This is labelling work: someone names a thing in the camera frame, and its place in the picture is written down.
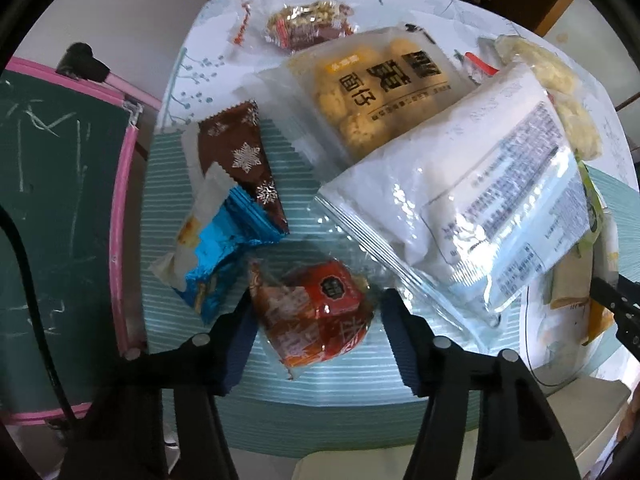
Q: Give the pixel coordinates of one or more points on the yellow and beige snack packet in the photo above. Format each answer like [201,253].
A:
[570,285]

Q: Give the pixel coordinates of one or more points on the clear bag of yellow puffs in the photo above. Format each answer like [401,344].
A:
[360,90]

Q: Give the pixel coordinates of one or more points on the small red and white packet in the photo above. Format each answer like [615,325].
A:
[477,62]

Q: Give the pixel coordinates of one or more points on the black clamp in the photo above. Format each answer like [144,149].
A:
[82,62]

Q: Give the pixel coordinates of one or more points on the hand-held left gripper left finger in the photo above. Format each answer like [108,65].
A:
[240,342]

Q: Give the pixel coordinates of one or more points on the red snack packet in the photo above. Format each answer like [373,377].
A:
[320,310]

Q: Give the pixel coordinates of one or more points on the pale yellow cracker packet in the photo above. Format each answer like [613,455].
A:
[560,90]

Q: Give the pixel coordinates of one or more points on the clear packet of nut snack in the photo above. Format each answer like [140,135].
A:
[305,22]

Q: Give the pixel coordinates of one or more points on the brown snowflake snack packet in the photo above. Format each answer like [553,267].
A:
[240,155]

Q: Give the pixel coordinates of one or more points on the white and teal tablecloth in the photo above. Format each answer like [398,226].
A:
[210,400]

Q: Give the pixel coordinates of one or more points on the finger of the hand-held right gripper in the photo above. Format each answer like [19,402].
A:
[616,301]

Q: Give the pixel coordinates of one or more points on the blue and white snack packet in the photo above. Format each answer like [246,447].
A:
[220,242]

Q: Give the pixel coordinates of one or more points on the green chalkboard with pink frame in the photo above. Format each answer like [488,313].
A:
[60,210]

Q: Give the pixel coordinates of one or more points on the large white snack bag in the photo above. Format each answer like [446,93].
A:
[450,180]

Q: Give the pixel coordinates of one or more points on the green and yellow snack packet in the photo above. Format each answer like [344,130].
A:
[593,210]

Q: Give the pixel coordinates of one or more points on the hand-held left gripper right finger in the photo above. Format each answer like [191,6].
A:
[400,342]

